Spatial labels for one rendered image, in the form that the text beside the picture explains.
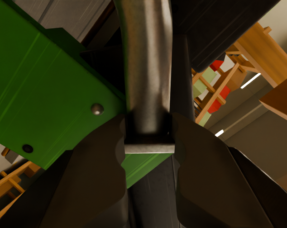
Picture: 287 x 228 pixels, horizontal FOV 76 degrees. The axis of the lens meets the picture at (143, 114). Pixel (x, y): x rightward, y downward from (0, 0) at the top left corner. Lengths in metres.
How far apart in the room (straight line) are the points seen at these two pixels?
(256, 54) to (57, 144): 0.87
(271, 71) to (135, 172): 0.85
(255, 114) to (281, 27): 3.83
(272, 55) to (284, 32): 8.82
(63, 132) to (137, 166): 0.08
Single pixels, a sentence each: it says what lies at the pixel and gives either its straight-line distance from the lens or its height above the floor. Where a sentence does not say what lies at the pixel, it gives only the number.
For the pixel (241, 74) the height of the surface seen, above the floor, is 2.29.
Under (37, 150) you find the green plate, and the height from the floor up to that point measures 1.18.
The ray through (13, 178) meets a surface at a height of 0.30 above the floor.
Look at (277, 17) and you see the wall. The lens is 9.71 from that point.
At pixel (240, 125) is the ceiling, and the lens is 7.68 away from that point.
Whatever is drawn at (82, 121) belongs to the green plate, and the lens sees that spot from 0.17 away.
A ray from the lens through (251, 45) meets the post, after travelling 0.94.
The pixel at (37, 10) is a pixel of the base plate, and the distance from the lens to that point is 0.54.
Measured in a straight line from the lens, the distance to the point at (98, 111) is 0.16.
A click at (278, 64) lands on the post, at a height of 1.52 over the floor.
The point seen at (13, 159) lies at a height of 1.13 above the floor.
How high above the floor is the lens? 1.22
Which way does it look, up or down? 3 degrees up
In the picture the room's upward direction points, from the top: 135 degrees clockwise
